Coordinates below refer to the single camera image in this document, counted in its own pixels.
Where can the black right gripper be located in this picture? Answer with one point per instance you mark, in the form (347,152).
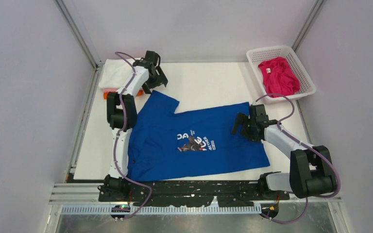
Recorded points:
(241,118)

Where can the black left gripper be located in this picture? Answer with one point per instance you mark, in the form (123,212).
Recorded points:
(161,79)

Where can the blue panda print t-shirt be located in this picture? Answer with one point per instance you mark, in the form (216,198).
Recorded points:
(166,145)

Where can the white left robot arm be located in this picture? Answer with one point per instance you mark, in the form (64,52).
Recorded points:
(121,114)

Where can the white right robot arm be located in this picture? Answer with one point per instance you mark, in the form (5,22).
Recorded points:
(311,173)

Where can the folded white t-shirt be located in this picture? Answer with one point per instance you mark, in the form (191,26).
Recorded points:
(115,73)

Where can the white plastic laundry basket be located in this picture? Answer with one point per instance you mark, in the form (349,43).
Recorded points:
(256,56)

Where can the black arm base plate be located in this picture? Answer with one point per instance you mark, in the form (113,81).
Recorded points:
(187,193)

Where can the white slotted cable duct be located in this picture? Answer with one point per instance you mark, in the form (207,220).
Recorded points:
(125,209)

